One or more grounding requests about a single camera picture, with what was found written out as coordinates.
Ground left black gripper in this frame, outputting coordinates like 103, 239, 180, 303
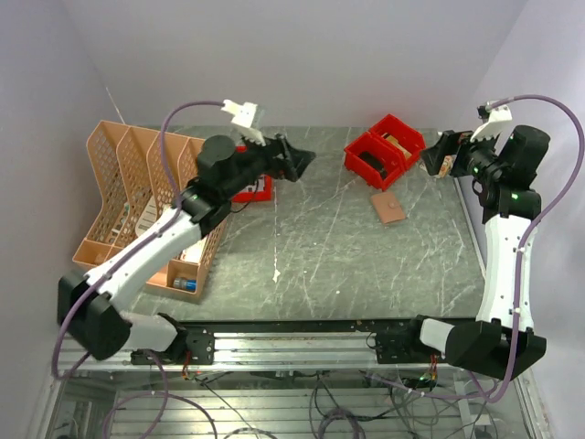
224, 129, 317, 201

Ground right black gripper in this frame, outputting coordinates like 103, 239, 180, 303
420, 123, 505, 185

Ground red bin with cards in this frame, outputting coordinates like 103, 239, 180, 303
230, 145, 274, 203

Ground brown leather card holder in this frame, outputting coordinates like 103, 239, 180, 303
370, 191, 406, 225

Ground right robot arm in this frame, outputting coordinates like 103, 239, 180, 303
402, 125, 550, 380

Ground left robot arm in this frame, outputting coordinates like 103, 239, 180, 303
58, 134, 316, 363

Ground white ruler card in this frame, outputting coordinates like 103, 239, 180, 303
134, 197, 157, 237

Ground orange spiral notepad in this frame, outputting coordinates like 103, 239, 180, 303
436, 155, 454, 178

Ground red bin rear pair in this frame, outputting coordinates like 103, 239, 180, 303
369, 114, 426, 170

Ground red bin pair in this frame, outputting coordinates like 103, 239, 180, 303
344, 132, 406, 191
369, 114, 426, 170

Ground brown item in bin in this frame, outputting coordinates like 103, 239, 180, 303
382, 133, 411, 159

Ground red bin front pair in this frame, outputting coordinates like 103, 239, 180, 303
344, 132, 406, 191

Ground peach file organizer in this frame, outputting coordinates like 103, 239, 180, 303
72, 121, 226, 303

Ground blue capped bottle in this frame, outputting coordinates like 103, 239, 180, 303
173, 277, 197, 293

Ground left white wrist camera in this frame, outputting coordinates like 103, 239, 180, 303
221, 99, 266, 146

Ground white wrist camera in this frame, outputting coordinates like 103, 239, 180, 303
470, 104, 513, 143
221, 99, 266, 146

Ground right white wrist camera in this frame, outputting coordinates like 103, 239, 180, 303
470, 104, 513, 143

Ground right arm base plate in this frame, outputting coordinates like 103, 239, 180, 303
366, 333, 445, 365

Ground aluminium rail frame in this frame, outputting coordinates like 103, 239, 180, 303
58, 332, 430, 372

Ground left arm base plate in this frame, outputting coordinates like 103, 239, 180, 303
131, 328, 216, 365

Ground loose floor cables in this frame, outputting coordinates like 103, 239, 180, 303
182, 365, 504, 439

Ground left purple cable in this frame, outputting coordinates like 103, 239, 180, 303
49, 100, 229, 439

